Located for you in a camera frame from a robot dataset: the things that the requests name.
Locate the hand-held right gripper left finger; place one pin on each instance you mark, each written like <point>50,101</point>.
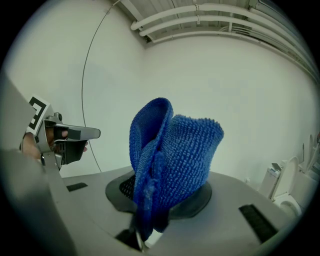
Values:
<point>87,212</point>

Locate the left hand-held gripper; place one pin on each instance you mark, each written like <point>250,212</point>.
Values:
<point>36,115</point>

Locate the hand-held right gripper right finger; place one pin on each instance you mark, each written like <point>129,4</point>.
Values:
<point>220,232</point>

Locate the blue microfibre cloth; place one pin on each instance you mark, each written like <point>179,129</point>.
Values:
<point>182,155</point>

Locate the person's left forearm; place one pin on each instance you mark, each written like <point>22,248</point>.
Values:
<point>31,147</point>

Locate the white toilet with side panel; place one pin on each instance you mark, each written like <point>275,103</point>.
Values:
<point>287,175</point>

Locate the person's left hand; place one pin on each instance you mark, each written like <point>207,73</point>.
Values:
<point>51,137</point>

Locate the bundle of white ceiling pipes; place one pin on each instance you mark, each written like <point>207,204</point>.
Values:
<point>150,21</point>

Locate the white wall socket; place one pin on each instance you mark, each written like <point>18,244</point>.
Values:
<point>247,179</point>

